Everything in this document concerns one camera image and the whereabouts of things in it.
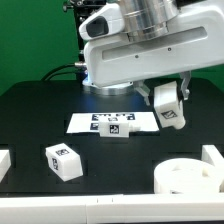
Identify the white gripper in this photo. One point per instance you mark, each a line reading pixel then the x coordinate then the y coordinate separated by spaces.
pixel 135 41

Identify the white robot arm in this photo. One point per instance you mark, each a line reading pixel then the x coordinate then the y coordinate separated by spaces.
pixel 135 40

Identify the white paper with tags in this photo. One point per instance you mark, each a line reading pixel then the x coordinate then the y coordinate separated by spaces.
pixel 88 122

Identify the white obstacle wall right piece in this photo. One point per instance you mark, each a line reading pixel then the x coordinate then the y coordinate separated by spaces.
pixel 211 155

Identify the white obstacle wall piece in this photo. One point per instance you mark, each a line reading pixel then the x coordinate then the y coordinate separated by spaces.
pixel 211 155
pixel 5 163

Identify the black camera stand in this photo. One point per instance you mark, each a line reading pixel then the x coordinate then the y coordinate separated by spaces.
pixel 82 9

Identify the white front rail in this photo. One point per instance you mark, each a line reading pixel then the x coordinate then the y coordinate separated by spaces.
pixel 110 209

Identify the white obstacle wall left piece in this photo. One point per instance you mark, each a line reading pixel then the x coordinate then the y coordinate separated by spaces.
pixel 5 163

